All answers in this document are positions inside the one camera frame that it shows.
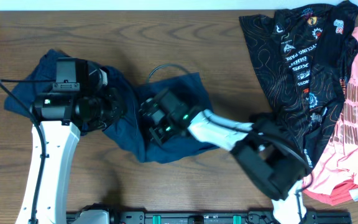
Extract navy blue shorts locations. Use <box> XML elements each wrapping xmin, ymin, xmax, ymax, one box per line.
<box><xmin>101</xmin><ymin>66</ymin><xmax>217</xmax><ymax>164</ymax></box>
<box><xmin>4</xmin><ymin>49</ymin><xmax>69</xmax><ymax>118</ymax></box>

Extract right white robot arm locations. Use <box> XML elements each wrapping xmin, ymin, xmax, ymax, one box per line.
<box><xmin>139</xmin><ymin>89</ymin><xmax>311</xmax><ymax>223</ymax></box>

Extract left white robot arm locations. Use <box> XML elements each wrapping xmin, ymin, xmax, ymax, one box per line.
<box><xmin>16</xmin><ymin>57</ymin><xmax>126</xmax><ymax>223</ymax></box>

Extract folded navy blue shorts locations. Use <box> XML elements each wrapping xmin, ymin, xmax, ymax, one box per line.
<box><xmin>4</xmin><ymin>49</ymin><xmax>69</xmax><ymax>118</ymax></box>

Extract black printed cycling jersey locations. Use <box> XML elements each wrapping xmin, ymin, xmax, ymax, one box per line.
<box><xmin>239</xmin><ymin>1</ymin><xmax>358</xmax><ymax>167</ymax></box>

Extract pink printed t-shirt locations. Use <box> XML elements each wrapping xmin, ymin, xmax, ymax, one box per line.
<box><xmin>304</xmin><ymin>27</ymin><xmax>358</xmax><ymax>205</ymax></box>

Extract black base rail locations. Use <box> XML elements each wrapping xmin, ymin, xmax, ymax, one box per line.
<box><xmin>67</xmin><ymin>203</ymin><xmax>352</xmax><ymax>224</ymax></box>

